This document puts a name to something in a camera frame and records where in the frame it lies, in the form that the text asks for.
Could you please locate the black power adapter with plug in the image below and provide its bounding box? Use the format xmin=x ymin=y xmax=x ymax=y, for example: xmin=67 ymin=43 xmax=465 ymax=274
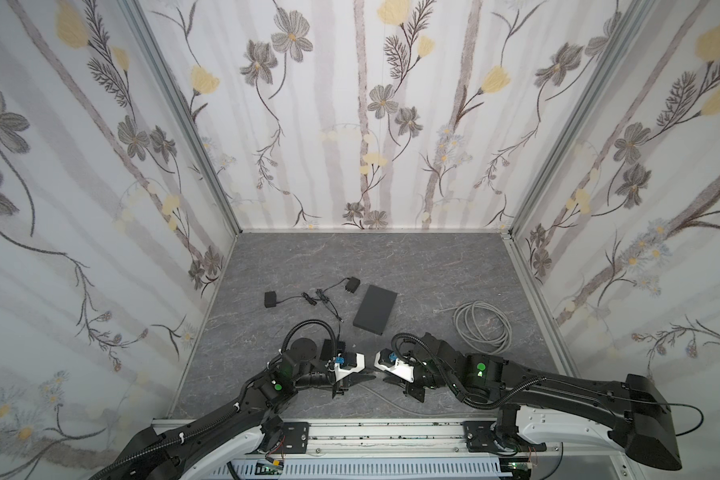
xmin=264 ymin=291 xmax=318 ymax=308

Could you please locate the black ribbed network switch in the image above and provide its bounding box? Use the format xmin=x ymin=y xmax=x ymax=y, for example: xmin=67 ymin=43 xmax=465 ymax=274
xmin=319 ymin=339 xmax=346 ymax=362

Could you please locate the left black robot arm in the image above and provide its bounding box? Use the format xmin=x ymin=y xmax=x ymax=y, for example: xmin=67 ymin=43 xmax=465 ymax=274
xmin=92 ymin=319 xmax=375 ymax=479

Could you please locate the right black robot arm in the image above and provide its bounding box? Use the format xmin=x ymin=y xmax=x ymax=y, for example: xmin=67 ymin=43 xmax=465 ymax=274
xmin=374 ymin=333 xmax=682 ymax=471

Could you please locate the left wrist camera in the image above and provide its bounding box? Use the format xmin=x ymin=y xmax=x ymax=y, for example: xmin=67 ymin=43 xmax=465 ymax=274
xmin=330 ymin=352 xmax=366 ymax=383

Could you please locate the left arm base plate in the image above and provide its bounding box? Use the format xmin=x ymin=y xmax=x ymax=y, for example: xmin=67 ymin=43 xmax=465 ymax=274
xmin=267 ymin=422 xmax=310 ymax=455

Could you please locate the aluminium mounting rail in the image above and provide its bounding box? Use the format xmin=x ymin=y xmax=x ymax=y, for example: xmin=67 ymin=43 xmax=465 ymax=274
xmin=137 ymin=416 xmax=631 ymax=460

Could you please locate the grey coiled ethernet cable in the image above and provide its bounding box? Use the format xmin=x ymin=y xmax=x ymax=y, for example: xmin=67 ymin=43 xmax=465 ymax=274
xmin=437 ymin=299 xmax=514 ymax=356

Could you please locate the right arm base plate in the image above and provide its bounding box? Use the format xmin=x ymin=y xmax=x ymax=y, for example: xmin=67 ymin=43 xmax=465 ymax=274
xmin=462 ymin=420 xmax=547 ymax=456

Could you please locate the white slotted cable duct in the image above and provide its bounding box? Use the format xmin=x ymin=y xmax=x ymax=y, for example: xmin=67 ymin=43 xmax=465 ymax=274
xmin=207 ymin=457 xmax=512 ymax=479

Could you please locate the black power adapter with cable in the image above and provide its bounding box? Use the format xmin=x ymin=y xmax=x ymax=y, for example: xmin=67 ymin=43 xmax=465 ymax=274
xmin=315 ymin=276 xmax=361 ymax=322

